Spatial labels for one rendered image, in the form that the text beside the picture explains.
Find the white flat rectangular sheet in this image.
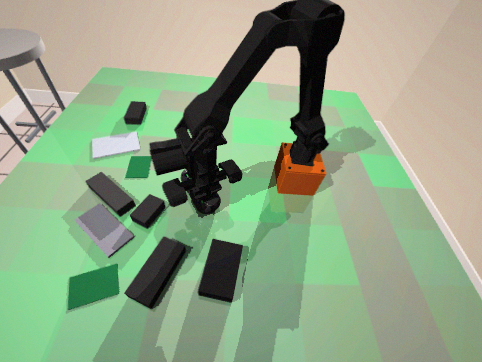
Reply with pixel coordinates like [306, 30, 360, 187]
[92, 131, 141, 159]

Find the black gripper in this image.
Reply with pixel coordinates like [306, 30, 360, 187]
[162, 158, 242, 207]

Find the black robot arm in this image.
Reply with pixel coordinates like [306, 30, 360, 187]
[150, 0, 345, 178]

